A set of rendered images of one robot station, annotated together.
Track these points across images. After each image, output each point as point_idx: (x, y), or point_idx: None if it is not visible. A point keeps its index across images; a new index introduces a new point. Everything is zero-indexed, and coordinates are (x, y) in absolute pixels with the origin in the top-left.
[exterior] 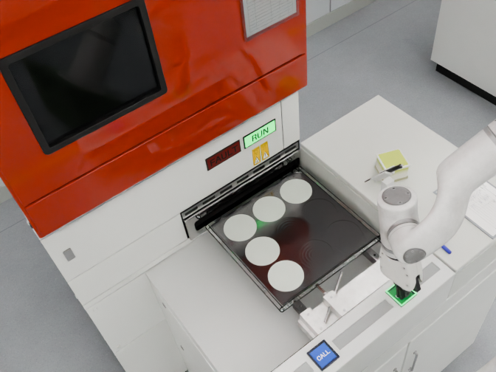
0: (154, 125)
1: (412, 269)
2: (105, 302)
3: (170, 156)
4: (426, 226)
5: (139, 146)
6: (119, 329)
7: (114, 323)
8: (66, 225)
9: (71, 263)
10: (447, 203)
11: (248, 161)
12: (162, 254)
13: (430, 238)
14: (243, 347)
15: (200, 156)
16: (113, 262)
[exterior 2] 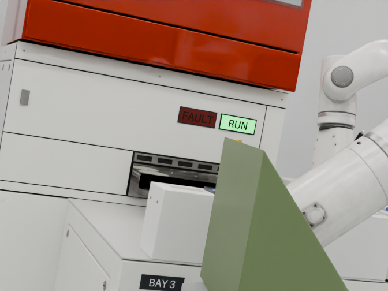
0: (157, 10)
1: (342, 138)
2: (14, 200)
3: (155, 53)
4: (358, 49)
5: (137, 19)
6: (3, 261)
7: (4, 243)
8: (41, 63)
9: (20, 111)
10: (382, 41)
11: (217, 149)
12: (94, 189)
13: (359, 58)
14: (134, 232)
15: (177, 98)
16: (50, 150)
